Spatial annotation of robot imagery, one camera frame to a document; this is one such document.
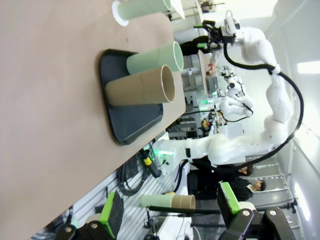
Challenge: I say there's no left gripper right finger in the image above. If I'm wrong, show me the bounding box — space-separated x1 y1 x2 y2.
217 181 301 240

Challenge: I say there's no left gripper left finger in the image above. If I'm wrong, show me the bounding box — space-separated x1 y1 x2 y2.
54 191 125 240

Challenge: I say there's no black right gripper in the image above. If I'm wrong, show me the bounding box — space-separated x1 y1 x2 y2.
193 21 237 51

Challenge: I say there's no tall pale green cup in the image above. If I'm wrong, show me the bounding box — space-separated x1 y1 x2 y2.
116 0 173 22
139 194 173 208
126 41 185 76

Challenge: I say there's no white scalloped paper coaster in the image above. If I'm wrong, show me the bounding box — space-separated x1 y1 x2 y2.
111 0 130 27

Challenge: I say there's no tall tan cup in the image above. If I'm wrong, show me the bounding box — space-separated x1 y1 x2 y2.
105 64 176 107
171 194 197 209

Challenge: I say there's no bystander in black jacket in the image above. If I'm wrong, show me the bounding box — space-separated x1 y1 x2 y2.
232 179 267 201
187 159 255 201

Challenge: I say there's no large white table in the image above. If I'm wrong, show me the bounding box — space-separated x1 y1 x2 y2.
198 51 210 96

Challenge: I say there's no thin black rod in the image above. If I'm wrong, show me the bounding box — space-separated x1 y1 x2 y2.
147 205 221 215

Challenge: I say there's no black plastic tray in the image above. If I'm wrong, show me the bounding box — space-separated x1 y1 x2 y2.
99 48 165 146

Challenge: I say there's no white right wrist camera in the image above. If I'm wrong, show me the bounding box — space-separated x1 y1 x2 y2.
224 10 241 35

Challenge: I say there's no coiled black cable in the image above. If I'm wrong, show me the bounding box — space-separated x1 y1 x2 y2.
117 157 149 197

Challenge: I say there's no yellow black cable connector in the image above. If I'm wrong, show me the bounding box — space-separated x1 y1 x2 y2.
140 148 162 179

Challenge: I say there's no black cable conduit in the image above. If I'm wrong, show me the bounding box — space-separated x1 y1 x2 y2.
222 43 305 167

